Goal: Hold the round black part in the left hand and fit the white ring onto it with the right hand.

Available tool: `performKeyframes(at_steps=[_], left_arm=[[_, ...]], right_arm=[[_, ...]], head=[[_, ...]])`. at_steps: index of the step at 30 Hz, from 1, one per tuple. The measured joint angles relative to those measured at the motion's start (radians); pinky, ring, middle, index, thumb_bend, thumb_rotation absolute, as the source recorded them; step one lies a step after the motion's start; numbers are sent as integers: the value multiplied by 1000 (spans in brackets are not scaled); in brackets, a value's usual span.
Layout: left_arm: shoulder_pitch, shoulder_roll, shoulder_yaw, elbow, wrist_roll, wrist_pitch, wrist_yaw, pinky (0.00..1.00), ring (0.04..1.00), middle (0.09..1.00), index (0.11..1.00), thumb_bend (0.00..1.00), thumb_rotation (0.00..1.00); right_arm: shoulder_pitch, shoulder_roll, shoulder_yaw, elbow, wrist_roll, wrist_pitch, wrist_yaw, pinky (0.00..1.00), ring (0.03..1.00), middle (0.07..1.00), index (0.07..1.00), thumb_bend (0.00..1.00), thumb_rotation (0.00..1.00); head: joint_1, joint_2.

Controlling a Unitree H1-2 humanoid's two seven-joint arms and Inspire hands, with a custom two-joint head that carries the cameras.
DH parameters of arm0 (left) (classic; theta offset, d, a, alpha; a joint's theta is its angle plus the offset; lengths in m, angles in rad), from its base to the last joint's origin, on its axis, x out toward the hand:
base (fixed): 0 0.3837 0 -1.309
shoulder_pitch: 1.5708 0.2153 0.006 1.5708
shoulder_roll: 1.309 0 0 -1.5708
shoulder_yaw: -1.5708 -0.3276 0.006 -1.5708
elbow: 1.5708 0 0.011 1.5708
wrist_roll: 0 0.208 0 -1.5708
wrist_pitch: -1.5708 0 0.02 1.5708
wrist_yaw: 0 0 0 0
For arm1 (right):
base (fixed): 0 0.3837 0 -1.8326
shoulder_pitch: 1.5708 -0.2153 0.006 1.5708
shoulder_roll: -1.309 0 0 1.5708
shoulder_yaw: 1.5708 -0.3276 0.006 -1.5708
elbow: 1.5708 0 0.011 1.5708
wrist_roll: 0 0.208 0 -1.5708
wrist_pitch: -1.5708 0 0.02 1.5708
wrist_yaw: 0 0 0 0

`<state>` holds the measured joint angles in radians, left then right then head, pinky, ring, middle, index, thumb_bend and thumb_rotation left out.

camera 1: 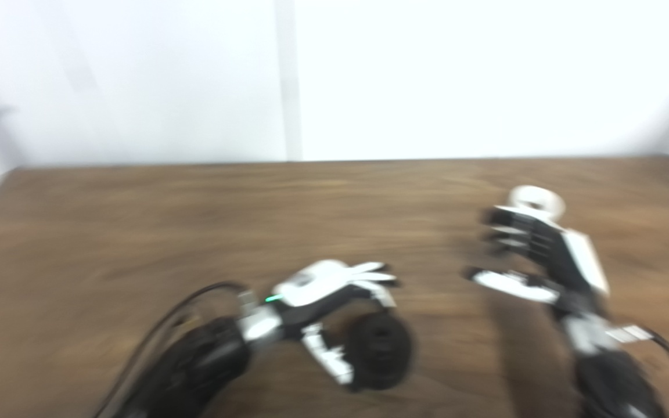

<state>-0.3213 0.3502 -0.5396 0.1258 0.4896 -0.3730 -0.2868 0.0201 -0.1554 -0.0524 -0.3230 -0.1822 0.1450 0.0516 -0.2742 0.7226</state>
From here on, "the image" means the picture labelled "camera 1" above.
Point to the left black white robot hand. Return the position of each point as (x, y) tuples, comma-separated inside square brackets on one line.
[(317, 284)]

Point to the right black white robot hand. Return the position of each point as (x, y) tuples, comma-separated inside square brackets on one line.
[(561, 255)]

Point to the round black plastic part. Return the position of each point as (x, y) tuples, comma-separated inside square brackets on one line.
[(378, 351)]

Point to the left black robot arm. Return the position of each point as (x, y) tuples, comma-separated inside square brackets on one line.
[(195, 366)]

